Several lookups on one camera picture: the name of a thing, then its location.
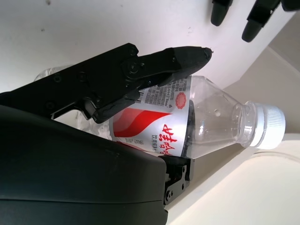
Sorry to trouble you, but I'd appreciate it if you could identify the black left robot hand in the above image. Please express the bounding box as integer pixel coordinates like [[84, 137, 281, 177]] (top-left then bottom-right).
[[210, 0, 300, 43]]

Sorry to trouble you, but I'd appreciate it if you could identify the cream rounded panel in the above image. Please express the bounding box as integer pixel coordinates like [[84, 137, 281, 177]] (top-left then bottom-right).
[[167, 133, 300, 225]]

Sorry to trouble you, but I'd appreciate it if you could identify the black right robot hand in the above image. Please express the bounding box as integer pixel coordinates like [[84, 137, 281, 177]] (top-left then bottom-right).
[[0, 43, 213, 225]]

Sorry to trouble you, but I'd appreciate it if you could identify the clear plastic water bottle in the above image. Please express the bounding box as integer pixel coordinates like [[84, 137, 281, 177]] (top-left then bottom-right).
[[34, 65, 286, 159]]

